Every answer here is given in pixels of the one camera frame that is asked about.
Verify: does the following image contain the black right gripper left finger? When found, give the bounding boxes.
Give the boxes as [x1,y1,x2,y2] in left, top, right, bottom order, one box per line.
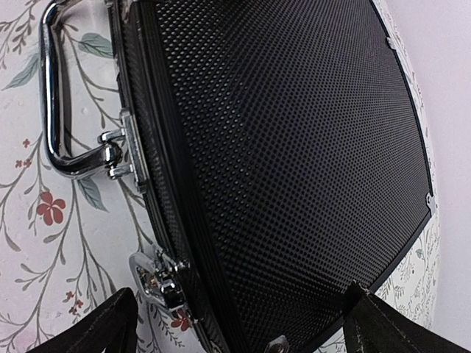
[31,288,138,353]

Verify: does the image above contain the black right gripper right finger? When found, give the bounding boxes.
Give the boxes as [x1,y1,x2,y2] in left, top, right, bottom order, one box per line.
[342,282,466,352]

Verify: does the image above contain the black poker set case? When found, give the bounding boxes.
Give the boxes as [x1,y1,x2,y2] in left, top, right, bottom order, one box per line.
[39,1,433,352]

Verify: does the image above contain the floral patterned table mat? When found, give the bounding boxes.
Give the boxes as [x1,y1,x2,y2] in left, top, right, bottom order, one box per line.
[1,1,439,352]

